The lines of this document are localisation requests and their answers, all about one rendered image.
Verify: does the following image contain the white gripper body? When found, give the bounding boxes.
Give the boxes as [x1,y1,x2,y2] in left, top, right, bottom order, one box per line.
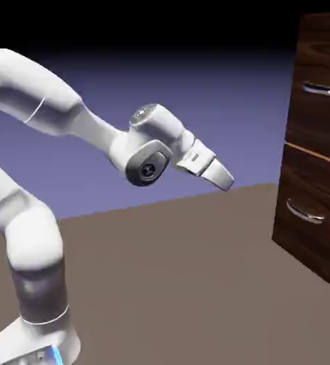
[200,157,235,191]

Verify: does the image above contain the dark wood drawer front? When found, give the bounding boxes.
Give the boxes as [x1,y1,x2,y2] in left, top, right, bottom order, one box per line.
[272,144,330,284]
[286,14,330,166]

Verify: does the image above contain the curved silver drawer handle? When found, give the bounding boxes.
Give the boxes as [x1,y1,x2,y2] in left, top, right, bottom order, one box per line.
[302,81,330,96]
[286,198,325,225]

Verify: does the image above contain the dark wood cabinet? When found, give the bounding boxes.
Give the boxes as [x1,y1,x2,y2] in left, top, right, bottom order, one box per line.
[272,11,330,286]

